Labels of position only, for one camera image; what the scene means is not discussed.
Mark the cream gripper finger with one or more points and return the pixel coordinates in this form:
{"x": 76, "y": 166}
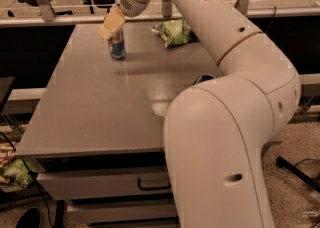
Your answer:
{"x": 113, "y": 22}

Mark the red bull can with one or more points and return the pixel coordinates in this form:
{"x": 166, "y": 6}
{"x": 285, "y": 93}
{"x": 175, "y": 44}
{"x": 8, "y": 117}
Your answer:
{"x": 117, "y": 46}

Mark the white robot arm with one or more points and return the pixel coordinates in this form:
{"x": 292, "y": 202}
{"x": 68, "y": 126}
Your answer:
{"x": 215, "y": 131}

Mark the blue pepsi can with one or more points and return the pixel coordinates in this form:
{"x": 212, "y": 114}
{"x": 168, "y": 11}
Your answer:
{"x": 203, "y": 78}

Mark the green chip bag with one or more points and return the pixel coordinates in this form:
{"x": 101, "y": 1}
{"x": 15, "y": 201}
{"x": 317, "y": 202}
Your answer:
{"x": 173, "y": 32}

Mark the grey drawer cabinet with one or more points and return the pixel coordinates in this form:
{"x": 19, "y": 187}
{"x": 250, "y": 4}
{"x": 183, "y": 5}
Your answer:
{"x": 99, "y": 127}

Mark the snack bags on floor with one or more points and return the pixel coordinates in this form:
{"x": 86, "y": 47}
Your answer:
{"x": 13, "y": 169}

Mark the black shoe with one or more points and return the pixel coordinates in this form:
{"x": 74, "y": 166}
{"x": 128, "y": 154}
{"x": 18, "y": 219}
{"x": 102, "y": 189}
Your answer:
{"x": 30, "y": 219}

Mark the black stand leg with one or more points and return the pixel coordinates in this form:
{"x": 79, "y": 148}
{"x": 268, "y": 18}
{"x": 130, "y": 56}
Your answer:
{"x": 283, "y": 163}

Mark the middle metal bracket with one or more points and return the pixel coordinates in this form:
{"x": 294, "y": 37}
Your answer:
{"x": 166, "y": 8}

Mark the black drawer handle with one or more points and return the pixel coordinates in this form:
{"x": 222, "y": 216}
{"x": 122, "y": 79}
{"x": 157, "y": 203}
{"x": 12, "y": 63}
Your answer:
{"x": 145, "y": 185}

